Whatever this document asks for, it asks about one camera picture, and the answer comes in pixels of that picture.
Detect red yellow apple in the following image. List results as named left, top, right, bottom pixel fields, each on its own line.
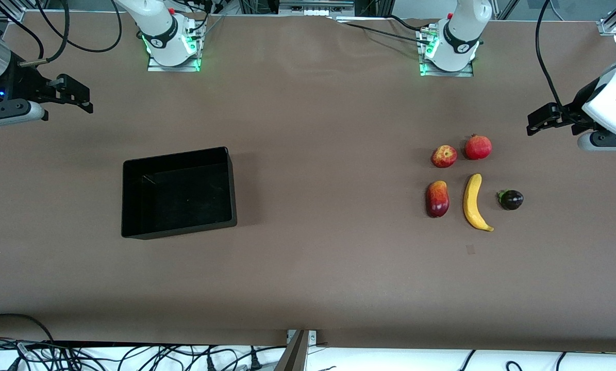
left=431, top=145, right=458, bottom=169

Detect red pomegranate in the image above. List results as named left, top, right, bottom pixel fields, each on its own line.
left=465, top=133, right=493, bottom=161

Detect aluminium profile bar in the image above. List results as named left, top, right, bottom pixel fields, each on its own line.
left=274, top=330, right=311, bottom=371

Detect black base cable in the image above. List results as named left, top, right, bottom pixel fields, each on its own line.
left=334, top=14, right=428, bottom=42

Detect grey power strip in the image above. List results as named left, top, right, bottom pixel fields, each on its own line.
left=279, top=0, right=355, bottom=17

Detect small metal bracket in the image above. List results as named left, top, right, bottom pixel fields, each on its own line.
left=287, top=330, right=318, bottom=345

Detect dark purple eggplant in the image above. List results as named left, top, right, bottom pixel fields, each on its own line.
left=497, top=189, right=524, bottom=211

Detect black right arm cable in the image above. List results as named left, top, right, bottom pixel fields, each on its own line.
left=0, top=0, right=123, bottom=68

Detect long curved black cable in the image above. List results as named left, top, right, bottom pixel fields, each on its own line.
left=0, top=313, right=56, bottom=343

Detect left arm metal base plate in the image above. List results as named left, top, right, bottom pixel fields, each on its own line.
left=419, top=26, right=475, bottom=78

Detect red yellow mango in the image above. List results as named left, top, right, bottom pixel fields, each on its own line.
left=425, top=180, right=450, bottom=218

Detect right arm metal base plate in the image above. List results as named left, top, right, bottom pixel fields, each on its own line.
left=147, top=21, right=202, bottom=73

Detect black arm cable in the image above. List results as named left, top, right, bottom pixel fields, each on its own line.
left=536, top=0, right=587, bottom=127
left=0, top=0, right=123, bottom=68

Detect tangled black cables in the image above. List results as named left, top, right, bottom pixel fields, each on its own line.
left=0, top=338, right=288, bottom=371

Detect yellow banana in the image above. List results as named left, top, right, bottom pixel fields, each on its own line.
left=463, top=173, right=494, bottom=232

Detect black plastic box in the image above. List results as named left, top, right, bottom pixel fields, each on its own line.
left=121, top=146, right=238, bottom=240

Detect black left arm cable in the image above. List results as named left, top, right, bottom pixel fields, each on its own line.
left=536, top=0, right=587, bottom=127

